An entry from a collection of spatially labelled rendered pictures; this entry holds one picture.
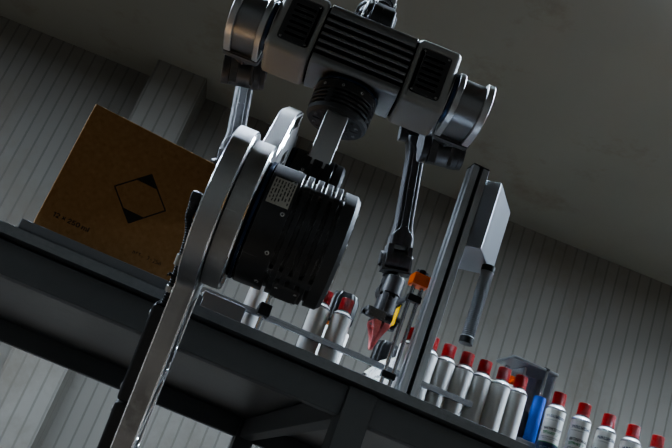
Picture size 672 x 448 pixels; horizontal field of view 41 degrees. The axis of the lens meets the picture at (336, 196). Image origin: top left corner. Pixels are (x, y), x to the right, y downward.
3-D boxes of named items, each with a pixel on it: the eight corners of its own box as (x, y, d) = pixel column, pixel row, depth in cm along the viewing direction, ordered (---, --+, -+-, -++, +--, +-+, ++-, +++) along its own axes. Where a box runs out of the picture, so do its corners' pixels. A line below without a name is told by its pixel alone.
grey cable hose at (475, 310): (468, 347, 219) (492, 271, 227) (474, 345, 216) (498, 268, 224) (455, 341, 219) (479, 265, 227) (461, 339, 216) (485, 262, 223)
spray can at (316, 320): (305, 373, 218) (333, 297, 225) (310, 371, 213) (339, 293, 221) (286, 365, 217) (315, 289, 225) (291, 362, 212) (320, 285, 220)
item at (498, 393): (488, 449, 224) (509, 373, 232) (497, 449, 219) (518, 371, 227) (469, 442, 223) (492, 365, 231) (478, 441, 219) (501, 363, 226)
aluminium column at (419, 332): (401, 424, 205) (482, 175, 230) (408, 423, 201) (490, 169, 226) (384, 417, 205) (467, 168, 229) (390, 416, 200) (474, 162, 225)
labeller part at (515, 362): (538, 380, 248) (539, 377, 248) (558, 376, 237) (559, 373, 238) (495, 361, 246) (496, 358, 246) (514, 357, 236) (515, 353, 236)
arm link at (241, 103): (232, 43, 244) (271, 50, 245) (230, 58, 249) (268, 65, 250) (207, 165, 218) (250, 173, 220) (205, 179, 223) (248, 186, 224)
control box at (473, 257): (491, 276, 231) (511, 212, 238) (481, 249, 217) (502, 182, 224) (454, 268, 235) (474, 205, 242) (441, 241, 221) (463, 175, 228)
